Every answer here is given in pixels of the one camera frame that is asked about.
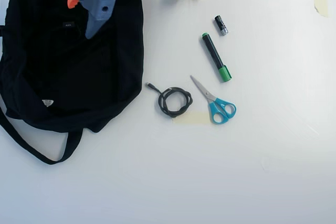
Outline black marker with green cap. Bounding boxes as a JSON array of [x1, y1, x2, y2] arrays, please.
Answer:
[[201, 32, 233, 83]]

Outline black AA battery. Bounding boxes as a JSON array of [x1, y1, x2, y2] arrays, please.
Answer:
[[214, 15, 229, 36]]

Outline coiled black cable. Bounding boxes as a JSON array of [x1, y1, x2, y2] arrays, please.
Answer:
[[145, 82, 194, 119]]

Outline black fabric bag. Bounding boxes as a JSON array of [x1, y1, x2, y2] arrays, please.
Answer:
[[0, 0, 145, 166]]

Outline scissors with blue handles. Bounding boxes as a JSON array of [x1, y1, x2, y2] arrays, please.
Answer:
[[190, 75, 237, 124]]

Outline beige masking tape strip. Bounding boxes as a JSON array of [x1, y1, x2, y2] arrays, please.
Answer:
[[313, 0, 329, 18], [172, 111, 211, 125]]

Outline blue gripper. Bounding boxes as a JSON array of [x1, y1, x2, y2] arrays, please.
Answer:
[[62, 0, 117, 39]]

